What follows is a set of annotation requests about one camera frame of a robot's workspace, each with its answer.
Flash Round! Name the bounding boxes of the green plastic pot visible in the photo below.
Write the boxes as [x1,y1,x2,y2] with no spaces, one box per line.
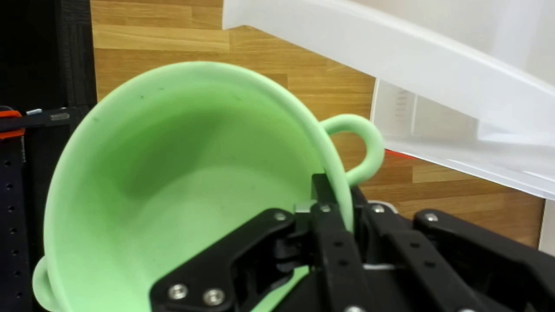
[31,63,385,312]

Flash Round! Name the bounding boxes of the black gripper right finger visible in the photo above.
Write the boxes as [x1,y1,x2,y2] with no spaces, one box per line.
[352,189,480,312]

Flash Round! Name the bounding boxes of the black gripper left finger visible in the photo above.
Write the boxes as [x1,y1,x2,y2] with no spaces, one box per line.
[310,174,371,312]

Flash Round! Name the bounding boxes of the white plastic drawer tray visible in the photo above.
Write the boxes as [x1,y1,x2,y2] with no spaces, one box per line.
[222,0,555,202]

